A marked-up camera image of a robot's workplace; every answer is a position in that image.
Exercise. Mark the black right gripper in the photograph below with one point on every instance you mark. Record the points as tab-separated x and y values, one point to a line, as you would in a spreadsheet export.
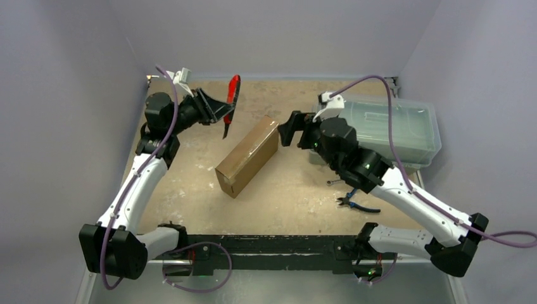
302	130

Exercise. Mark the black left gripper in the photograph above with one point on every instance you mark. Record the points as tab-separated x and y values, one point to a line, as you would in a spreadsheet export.
210	109

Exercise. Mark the red black utility knife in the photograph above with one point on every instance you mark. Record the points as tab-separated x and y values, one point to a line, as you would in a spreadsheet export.
232	99

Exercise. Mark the brown cardboard express box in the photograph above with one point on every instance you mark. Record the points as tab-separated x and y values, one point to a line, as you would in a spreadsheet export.
238	168

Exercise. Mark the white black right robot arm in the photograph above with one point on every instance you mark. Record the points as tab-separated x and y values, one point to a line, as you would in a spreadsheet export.
448	238

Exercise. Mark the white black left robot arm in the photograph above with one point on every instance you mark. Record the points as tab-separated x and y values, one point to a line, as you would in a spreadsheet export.
154	155

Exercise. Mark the clear plastic storage bin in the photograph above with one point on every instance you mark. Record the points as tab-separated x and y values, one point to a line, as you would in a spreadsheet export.
414	127

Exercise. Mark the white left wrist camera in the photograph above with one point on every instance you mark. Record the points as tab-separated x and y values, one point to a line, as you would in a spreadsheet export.
180	80

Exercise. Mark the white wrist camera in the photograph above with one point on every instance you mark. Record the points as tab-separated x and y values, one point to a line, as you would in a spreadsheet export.
180	80
329	105

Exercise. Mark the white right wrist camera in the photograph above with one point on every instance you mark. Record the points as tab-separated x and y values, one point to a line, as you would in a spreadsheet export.
329	105

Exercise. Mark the blue handled pliers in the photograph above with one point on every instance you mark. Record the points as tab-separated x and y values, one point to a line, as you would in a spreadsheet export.
346	201

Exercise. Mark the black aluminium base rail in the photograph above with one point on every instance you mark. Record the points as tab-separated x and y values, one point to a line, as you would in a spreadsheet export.
268	251

